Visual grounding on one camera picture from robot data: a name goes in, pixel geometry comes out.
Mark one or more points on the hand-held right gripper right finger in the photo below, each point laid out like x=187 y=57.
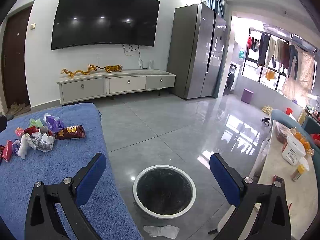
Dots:
x=223 y=180

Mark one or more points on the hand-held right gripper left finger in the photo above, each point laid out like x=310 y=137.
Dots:
x=91 y=177

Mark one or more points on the white round trash bin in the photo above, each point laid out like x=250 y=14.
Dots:
x=165 y=192

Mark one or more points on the green wrapper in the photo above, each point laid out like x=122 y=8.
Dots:
x=37 y=123

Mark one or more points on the pink snack bag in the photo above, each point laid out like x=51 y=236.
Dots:
x=19 y=131

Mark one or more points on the blue fluffy blanket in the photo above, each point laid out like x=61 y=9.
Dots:
x=75 y=160

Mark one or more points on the brown snack bag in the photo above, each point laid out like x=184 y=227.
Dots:
x=72 y=132

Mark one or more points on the marble table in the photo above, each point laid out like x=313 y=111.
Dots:
x=275 y=165

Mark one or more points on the silver foil wrapper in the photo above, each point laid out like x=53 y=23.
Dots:
x=45 y=143

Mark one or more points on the purple white plastic bag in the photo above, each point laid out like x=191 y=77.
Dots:
x=55 y=123

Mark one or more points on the black floor toy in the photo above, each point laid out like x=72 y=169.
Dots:
x=265 y=121

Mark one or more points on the white crumpled tissue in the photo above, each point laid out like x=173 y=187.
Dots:
x=25 y=147

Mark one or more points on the white plastic basket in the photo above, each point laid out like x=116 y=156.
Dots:
x=292 y=152

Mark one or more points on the yellow capped bottle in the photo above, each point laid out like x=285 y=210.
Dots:
x=298 y=171

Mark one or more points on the dark red wrapper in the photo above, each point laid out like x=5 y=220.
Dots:
x=31 y=130

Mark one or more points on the white plastic scrap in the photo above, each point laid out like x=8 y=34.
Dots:
x=162 y=231

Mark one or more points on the small purple wrapper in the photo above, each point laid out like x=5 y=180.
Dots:
x=16 y=148

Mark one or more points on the yellow cloth heap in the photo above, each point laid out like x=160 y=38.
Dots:
x=267 y=109

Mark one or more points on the blue chair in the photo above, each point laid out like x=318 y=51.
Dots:
x=280 y=113

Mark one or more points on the purple stool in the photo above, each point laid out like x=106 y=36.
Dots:
x=247 y=96

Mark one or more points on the orange snack packets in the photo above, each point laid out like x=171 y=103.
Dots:
x=303 y=141

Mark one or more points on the large grey cabinet drawer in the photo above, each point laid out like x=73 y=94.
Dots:
x=82 y=88

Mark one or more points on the small red stool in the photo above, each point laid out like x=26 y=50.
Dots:
x=289 y=111

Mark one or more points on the beige shoe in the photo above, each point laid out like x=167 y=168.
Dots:
x=15 y=106
x=24 y=108

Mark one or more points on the white cabinet drawer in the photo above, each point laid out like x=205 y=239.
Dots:
x=125 y=84

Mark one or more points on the white washing machine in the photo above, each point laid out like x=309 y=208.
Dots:
x=231 y=80

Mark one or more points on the grey slipper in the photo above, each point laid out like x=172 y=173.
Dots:
x=10 y=117

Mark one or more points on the long golden dragon figurine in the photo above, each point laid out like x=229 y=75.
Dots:
x=72 y=73

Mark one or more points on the grey white television cabinet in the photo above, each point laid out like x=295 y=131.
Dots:
x=110 y=73

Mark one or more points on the curled golden dragon figurine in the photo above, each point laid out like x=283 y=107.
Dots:
x=92 y=68

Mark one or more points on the golden tiger figurine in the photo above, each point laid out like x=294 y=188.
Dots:
x=113 y=68

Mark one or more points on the orange hanging cloth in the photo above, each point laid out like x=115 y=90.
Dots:
x=270 y=75

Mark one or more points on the small grey cabinet drawer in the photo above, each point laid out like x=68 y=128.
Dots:
x=158 y=82

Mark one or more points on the teal hanging bag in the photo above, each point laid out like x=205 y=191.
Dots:
x=241 y=55

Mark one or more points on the white power strip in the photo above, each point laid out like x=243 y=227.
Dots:
x=150 y=65

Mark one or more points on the grey double door fridge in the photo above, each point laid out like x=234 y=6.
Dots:
x=190 y=55

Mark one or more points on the beige hanging sheet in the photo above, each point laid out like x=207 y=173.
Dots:
x=302 y=75

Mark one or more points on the dark brown door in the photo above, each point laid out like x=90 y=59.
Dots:
x=15 y=62

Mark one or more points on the row of hanging clothes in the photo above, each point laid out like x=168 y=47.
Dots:
x=272 y=50

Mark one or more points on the blue curtain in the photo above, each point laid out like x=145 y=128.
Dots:
x=217 y=6

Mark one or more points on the black wall television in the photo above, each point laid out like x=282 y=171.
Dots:
x=105 y=17

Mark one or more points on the wall light switch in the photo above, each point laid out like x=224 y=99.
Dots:
x=32 y=26

